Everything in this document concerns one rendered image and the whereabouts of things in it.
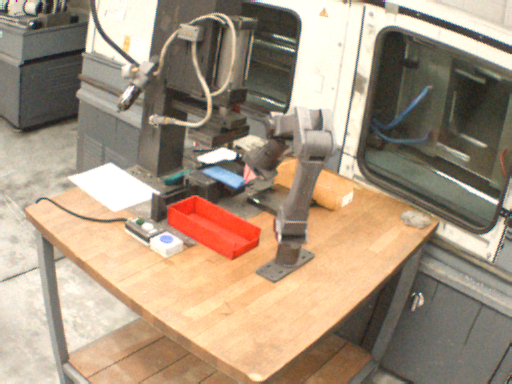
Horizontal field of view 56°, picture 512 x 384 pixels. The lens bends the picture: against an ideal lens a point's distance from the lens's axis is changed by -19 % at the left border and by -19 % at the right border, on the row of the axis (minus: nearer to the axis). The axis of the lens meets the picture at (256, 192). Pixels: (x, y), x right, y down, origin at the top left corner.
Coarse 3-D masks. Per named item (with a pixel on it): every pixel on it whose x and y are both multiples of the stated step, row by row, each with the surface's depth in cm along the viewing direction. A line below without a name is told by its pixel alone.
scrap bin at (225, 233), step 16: (176, 208) 171; (192, 208) 177; (208, 208) 174; (176, 224) 168; (192, 224) 164; (208, 224) 173; (224, 224) 172; (240, 224) 168; (208, 240) 161; (224, 240) 158; (240, 240) 168; (256, 240) 165; (224, 256) 159
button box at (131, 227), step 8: (64, 208) 167; (80, 216) 165; (128, 224) 161; (136, 224) 161; (152, 224) 163; (128, 232) 162; (136, 232) 160; (144, 232) 159; (152, 232) 159; (160, 232) 161; (144, 240) 158
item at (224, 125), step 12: (180, 108) 185; (192, 108) 182; (204, 108) 183; (216, 108) 185; (216, 120) 177; (228, 120) 174; (240, 120) 178; (192, 132) 176; (204, 132) 174; (216, 132) 175; (228, 132) 177; (240, 132) 182; (204, 144) 174; (216, 144) 174
